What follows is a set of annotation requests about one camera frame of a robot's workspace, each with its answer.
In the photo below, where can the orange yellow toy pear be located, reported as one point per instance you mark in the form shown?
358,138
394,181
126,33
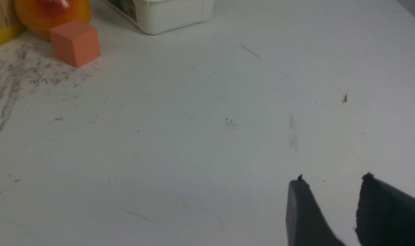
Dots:
39,16

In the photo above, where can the salmon pink foam cube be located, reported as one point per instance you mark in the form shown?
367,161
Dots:
75,43

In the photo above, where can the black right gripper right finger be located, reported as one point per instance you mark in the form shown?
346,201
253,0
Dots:
385,215

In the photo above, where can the bamboo steamer basket yellow rim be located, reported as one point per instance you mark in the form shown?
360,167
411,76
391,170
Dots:
10,25

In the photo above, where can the green lidded white storage box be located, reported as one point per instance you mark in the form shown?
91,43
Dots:
155,17

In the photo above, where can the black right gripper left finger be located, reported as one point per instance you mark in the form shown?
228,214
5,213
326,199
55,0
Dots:
305,223

